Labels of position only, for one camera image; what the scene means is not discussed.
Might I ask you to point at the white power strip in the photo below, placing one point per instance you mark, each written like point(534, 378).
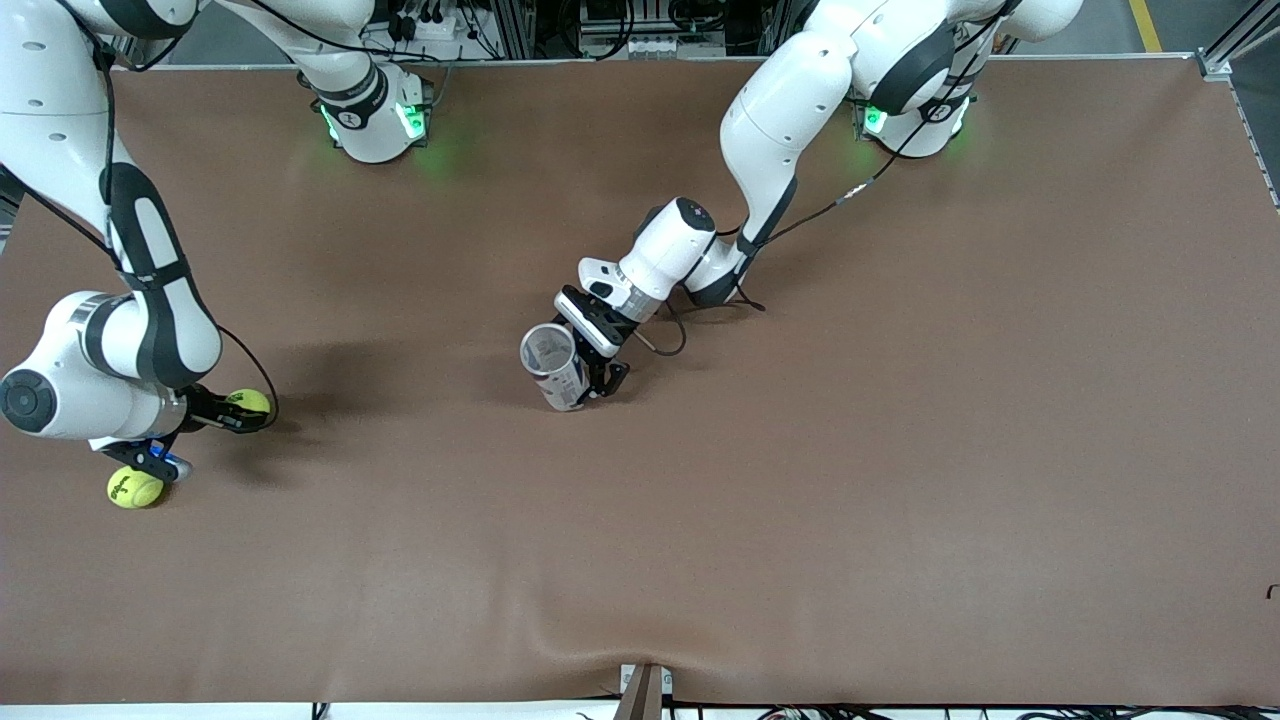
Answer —
point(440, 28)

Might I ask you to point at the white connector block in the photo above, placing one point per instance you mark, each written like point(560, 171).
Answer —
point(650, 46)

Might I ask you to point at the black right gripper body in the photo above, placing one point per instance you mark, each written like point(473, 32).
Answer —
point(203, 410)

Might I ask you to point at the aluminium frame corner strut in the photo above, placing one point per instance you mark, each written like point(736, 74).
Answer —
point(1215, 65)

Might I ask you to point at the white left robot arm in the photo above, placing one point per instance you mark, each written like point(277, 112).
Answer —
point(790, 110)

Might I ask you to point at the white blue tennis ball can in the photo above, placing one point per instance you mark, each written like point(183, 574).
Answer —
point(562, 388)

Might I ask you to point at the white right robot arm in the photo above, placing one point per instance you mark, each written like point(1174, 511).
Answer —
point(60, 120)

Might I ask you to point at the tennis ball Roland Garros print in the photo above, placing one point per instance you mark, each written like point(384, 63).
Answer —
point(250, 402)

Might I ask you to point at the grey camera mounting post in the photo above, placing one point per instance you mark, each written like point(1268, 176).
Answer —
point(645, 695)

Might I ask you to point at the aluminium frame post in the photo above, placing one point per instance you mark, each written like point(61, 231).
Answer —
point(515, 30)

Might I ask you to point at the brown table mat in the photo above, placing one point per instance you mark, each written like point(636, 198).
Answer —
point(640, 550)

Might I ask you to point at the tennis ball Wilson print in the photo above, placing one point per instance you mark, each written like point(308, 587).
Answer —
point(132, 490)

